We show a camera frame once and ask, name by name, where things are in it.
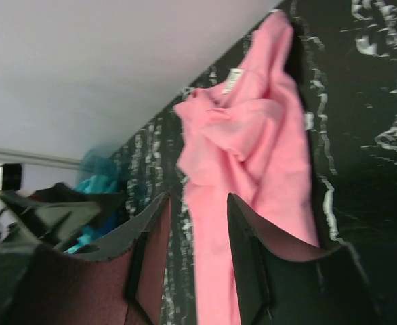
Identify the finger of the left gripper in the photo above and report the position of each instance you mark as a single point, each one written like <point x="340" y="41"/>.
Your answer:
<point x="56" y="224"/>

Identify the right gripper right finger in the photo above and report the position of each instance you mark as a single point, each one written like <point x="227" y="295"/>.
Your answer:
<point x="281" y="279"/>

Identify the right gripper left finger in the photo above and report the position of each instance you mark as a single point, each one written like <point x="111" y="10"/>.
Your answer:
<point x="117" y="279"/>

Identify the pink t shirt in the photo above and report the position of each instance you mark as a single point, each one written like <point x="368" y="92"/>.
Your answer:
<point x="245" y="136"/>

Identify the cyan t shirt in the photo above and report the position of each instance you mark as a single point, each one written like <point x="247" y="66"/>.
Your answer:
<point x="98" y="187"/>

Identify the teal plastic basket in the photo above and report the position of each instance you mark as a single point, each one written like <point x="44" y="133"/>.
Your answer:
<point x="94" y="163"/>

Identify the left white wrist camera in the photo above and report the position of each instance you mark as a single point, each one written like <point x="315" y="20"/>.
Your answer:
<point x="10" y="176"/>

